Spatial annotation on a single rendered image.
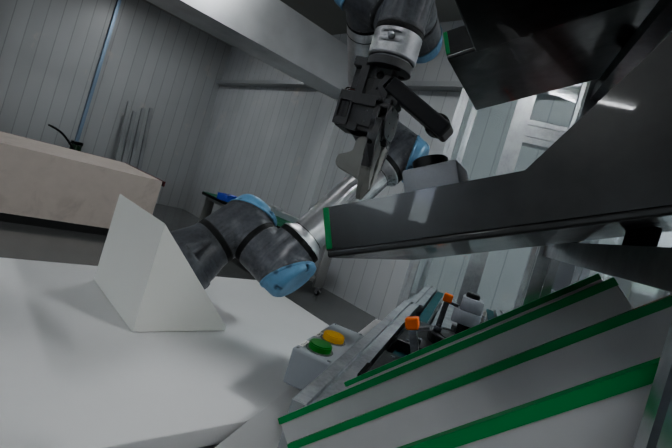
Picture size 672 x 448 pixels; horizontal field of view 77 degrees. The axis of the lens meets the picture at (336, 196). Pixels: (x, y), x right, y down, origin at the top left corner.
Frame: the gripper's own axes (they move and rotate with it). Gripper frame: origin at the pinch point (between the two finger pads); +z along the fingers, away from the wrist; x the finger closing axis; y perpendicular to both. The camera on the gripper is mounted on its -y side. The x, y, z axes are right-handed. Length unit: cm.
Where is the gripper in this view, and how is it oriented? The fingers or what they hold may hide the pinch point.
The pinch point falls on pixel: (365, 192)
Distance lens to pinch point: 64.1
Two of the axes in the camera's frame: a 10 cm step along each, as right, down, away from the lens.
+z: -2.9, 9.6, 0.0
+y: -9.0, -2.7, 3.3
